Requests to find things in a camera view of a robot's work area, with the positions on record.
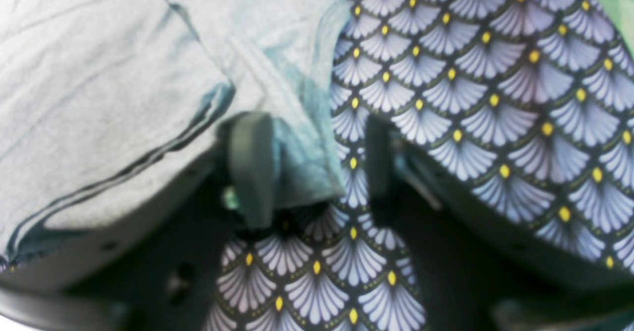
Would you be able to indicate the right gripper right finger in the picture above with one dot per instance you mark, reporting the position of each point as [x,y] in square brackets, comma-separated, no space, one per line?
[478,272]

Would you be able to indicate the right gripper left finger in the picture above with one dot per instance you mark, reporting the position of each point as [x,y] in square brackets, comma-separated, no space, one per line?
[155,269]

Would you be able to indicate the light grey T-shirt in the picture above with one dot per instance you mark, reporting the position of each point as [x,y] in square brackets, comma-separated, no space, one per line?
[103,102]

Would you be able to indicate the fan-patterned purple table cloth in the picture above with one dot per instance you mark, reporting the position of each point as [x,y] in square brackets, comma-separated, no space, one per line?
[529,103]

